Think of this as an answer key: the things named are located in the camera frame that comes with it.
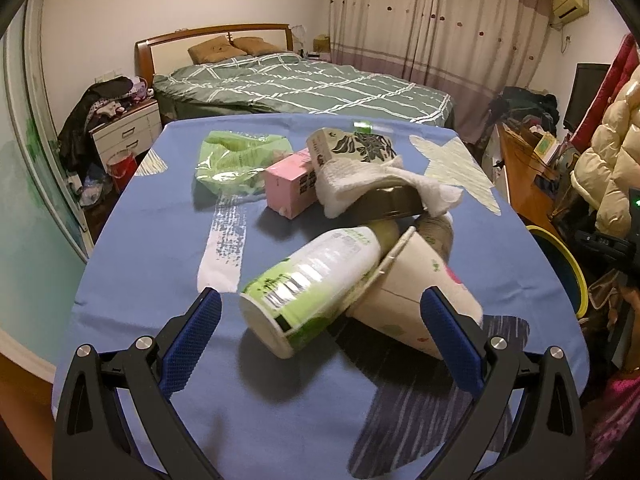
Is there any wall air conditioner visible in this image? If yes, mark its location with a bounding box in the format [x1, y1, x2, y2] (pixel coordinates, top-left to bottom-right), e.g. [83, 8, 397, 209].
[550, 0, 591, 25]

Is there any sliding wardrobe door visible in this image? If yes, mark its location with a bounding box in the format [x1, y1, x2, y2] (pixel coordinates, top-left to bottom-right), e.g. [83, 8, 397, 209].
[0, 2, 97, 361]

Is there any green plastic bag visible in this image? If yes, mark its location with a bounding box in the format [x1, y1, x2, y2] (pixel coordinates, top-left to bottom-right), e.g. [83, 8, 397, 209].
[195, 130, 295, 197]

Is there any white nightstand with clothes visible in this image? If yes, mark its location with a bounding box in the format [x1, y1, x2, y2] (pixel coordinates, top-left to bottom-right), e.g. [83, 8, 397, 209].
[57, 75, 153, 173]

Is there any pink quilted garment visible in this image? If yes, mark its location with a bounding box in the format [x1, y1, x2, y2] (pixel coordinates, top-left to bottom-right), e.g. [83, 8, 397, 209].
[590, 32, 640, 141]

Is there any pink patterned cloth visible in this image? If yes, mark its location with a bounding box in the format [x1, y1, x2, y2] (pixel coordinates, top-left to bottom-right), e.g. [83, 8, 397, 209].
[582, 367, 640, 480]

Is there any cream flower-print tea box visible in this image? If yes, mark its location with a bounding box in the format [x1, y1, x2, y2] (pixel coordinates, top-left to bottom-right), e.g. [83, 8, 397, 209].
[306, 127, 401, 171]

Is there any dark round tin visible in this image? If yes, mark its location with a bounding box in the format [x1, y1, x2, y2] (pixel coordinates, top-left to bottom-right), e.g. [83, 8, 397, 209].
[352, 185, 427, 222]

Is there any yellow-rimmed bin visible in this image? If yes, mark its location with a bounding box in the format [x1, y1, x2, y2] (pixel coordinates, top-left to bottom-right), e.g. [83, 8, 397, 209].
[525, 225, 587, 318]

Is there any pink carton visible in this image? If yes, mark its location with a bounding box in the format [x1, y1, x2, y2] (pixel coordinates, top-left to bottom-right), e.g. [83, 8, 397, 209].
[263, 149, 322, 220]

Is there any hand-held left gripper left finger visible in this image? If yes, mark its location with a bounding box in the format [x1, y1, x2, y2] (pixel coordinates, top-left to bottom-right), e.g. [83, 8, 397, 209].
[52, 287, 223, 480]

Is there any striped curtain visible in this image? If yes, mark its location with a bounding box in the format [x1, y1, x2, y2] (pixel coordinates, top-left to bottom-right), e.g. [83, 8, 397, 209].
[327, 0, 553, 93]

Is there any white green-label plastic bottle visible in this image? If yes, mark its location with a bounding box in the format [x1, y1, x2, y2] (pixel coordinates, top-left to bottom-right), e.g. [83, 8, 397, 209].
[239, 220, 401, 359]

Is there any black monitor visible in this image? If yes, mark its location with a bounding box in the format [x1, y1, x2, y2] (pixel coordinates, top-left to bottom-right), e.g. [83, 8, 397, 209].
[562, 62, 612, 132]

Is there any wooden bed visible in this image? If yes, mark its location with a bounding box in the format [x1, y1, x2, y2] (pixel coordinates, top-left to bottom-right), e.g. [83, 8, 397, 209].
[134, 23, 457, 133]

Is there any blue printed tablecloth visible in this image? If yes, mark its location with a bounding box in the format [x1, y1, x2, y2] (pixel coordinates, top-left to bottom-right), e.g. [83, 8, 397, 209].
[52, 112, 593, 480]

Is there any green framed card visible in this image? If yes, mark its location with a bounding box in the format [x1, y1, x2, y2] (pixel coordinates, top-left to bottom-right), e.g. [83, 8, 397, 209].
[532, 132, 561, 163]

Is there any heap of dark clothes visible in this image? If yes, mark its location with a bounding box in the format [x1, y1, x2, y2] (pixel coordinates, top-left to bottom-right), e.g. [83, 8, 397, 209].
[487, 86, 560, 133]

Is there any wooden desk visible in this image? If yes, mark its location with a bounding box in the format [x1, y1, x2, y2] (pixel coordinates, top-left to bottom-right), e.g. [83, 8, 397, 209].
[495, 122, 581, 238]

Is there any white paper cup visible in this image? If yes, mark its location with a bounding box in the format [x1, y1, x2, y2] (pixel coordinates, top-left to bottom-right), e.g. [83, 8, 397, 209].
[352, 227, 484, 362]

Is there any red bucket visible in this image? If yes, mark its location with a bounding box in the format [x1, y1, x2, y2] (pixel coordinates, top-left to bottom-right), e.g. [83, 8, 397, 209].
[106, 150, 137, 193]

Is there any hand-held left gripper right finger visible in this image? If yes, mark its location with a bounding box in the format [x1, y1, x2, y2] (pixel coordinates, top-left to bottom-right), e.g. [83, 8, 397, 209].
[420, 286, 586, 480]

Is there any brown pillow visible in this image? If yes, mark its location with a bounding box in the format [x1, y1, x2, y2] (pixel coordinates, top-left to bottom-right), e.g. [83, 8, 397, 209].
[232, 36, 286, 57]
[188, 40, 247, 65]

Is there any green checked duvet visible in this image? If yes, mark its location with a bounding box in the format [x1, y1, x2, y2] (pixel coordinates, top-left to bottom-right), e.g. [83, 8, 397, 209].
[152, 52, 456, 127]

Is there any white towel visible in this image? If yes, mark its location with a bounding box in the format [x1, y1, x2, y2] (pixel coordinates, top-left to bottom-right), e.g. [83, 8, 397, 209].
[316, 156, 467, 219]

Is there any cream puffer jacket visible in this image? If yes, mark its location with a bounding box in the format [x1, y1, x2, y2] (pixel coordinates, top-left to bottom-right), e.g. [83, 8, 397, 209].
[570, 67, 640, 238]

